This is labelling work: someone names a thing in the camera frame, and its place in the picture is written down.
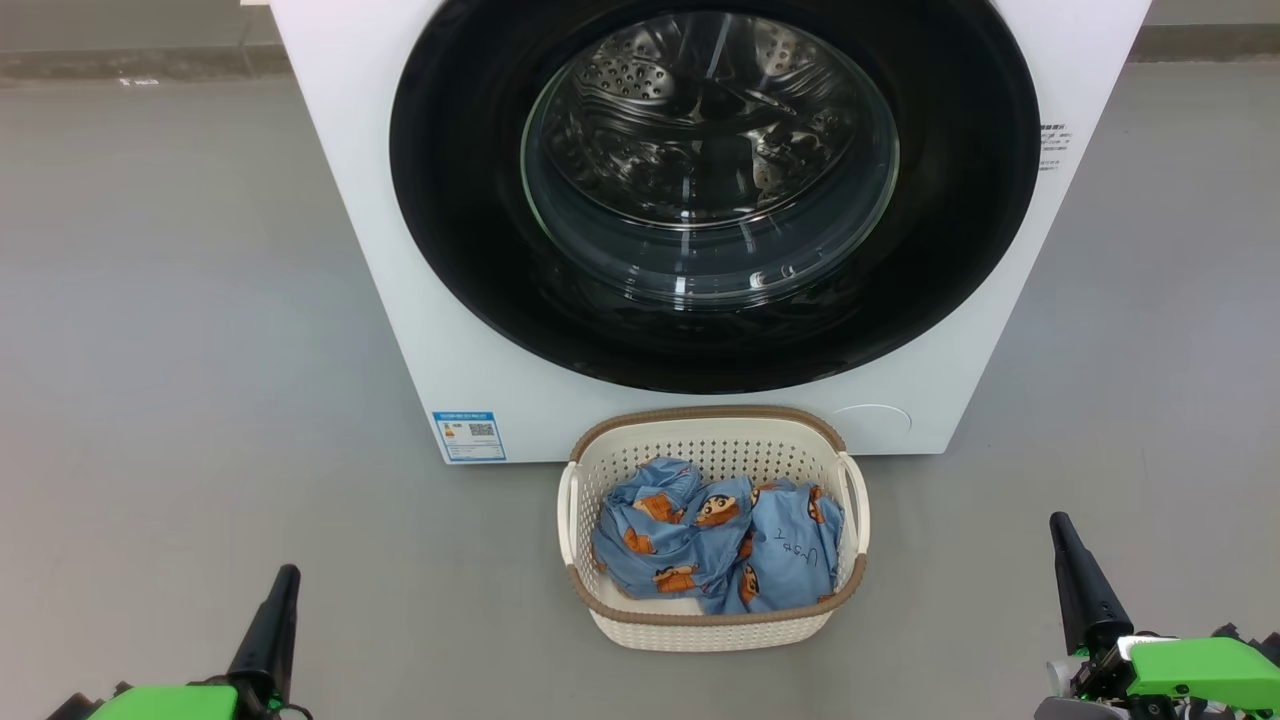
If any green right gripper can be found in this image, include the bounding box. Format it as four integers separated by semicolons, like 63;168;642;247
1035;511;1280;720

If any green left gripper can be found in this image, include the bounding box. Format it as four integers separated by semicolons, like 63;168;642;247
45;564;312;720

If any blue cartoon print garment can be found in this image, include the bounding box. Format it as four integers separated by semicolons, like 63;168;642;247
590;457;754;600

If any black washing machine door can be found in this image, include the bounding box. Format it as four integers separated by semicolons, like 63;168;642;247
389;0;1043;395

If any white front-load washing machine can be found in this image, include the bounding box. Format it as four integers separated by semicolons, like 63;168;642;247
268;0;1153;466

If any washing machine drum opening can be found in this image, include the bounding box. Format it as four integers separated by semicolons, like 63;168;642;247
523;11;900;302

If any round white filter cover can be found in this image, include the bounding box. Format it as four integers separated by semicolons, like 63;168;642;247
828;403;913;452

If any blue energy label sticker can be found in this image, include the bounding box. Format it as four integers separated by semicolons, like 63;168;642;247
432;410;507;464

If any cream laundry basket brown rim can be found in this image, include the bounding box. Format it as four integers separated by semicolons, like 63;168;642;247
557;405;872;653

